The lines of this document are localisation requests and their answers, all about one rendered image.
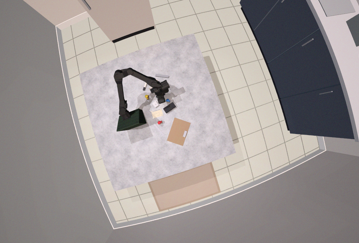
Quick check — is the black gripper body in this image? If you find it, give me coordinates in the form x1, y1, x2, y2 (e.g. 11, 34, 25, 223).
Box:
155, 90, 165, 104

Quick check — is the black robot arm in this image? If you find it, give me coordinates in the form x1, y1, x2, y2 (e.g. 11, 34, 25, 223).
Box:
114, 68, 169, 120

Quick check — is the beige card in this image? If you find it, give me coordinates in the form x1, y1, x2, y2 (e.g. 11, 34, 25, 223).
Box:
151, 108, 164, 119

